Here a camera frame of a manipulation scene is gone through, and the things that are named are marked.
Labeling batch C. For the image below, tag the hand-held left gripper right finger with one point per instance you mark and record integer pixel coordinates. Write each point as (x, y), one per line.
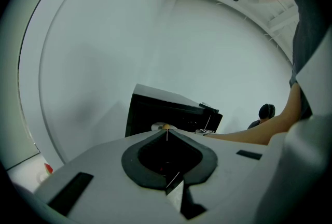
(228, 186)

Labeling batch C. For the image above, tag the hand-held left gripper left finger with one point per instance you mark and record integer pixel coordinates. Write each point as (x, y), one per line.
(111, 199)

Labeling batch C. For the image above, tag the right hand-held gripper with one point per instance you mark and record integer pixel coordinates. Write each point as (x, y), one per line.
(205, 132)

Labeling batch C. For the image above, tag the white round plate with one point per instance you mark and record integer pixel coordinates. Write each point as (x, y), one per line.
(156, 126)

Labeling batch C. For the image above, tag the person's right forearm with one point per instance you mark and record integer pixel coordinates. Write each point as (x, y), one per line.
(254, 132)

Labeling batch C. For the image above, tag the person's left forearm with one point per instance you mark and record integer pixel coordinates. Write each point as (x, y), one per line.
(298, 103)

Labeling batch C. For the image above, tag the person's black clothing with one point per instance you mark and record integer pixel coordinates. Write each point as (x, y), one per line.
(313, 10)

